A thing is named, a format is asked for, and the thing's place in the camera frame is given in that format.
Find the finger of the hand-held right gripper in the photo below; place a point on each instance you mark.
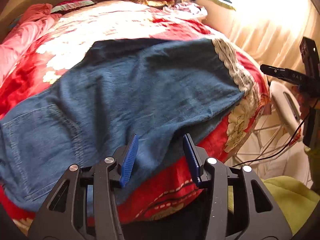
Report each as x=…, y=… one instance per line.
x=280, y=73

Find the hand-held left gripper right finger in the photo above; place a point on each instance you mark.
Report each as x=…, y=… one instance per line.
x=191, y=155

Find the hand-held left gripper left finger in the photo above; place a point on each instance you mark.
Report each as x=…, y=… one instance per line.
x=128, y=160

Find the blue denim pants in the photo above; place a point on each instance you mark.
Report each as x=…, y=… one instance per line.
x=140, y=100

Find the white plastic chair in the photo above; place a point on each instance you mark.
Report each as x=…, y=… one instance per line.
x=282, y=105

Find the cream curtain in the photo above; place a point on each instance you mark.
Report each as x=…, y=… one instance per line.
x=270, y=35

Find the green trimmed cream cloth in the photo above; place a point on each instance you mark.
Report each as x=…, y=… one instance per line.
x=217, y=1

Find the lime green cloth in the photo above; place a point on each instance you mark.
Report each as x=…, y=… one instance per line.
x=287, y=200

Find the purple crumpled cloth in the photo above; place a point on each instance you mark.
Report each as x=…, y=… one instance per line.
x=186, y=8

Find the red floral blanket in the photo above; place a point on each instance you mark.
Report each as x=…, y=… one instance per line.
x=45, y=67

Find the pink quilt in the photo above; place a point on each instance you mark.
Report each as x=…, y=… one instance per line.
x=22, y=35

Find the dark patterned pillow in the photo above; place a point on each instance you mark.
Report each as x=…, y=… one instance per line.
x=72, y=4

